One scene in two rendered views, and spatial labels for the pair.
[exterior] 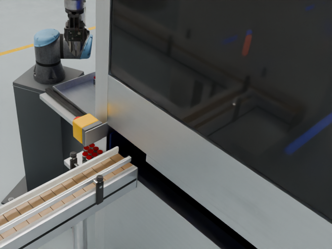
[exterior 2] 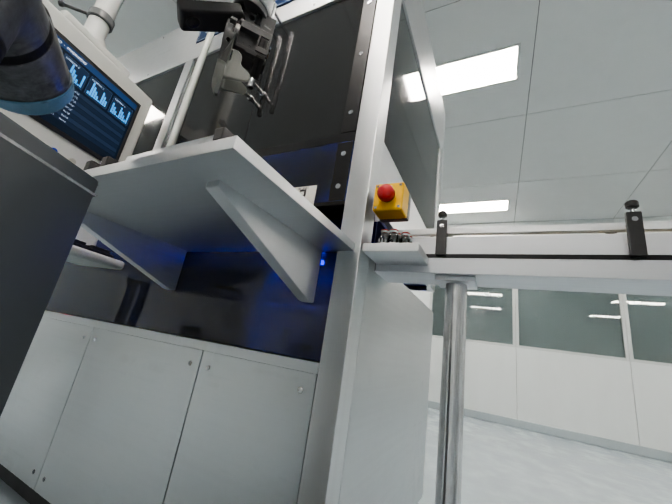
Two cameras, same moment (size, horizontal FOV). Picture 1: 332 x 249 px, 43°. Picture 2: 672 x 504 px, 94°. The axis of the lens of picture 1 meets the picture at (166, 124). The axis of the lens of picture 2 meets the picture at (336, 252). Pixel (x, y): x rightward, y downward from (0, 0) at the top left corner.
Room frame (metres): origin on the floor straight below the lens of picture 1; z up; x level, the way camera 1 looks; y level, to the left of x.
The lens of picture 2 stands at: (1.36, 0.92, 0.64)
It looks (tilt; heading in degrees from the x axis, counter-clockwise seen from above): 17 degrees up; 258
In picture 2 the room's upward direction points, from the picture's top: 9 degrees clockwise
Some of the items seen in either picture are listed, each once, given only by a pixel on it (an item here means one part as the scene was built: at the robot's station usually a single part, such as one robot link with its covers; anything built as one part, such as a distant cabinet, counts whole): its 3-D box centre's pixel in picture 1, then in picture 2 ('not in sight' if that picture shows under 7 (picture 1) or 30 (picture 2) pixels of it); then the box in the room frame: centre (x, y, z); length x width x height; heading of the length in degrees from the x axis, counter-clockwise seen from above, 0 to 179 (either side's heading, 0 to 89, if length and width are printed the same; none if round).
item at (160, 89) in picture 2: not in sight; (135, 125); (2.12, -0.58, 1.50); 0.49 x 0.01 x 0.59; 139
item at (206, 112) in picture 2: not in sight; (214, 101); (1.71, -0.23, 1.50); 0.47 x 0.01 x 0.59; 139
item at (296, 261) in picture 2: not in sight; (270, 253); (1.36, 0.30, 0.79); 0.34 x 0.03 x 0.13; 49
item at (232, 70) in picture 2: (71, 47); (233, 72); (1.50, 0.42, 1.08); 0.06 x 0.03 x 0.09; 12
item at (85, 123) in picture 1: (87, 129); (392, 202); (1.10, 0.26, 0.99); 0.08 x 0.07 x 0.07; 49
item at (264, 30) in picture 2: (74, 23); (247, 37); (1.49, 0.40, 1.19); 0.09 x 0.08 x 0.12; 12
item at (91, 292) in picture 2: not in sight; (97, 283); (1.96, -0.44, 0.73); 1.98 x 0.01 x 0.25; 139
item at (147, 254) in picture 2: not in sight; (124, 252); (1.74, -0.02, 0.79); 0.34 x 0.03 x 0.13; 49
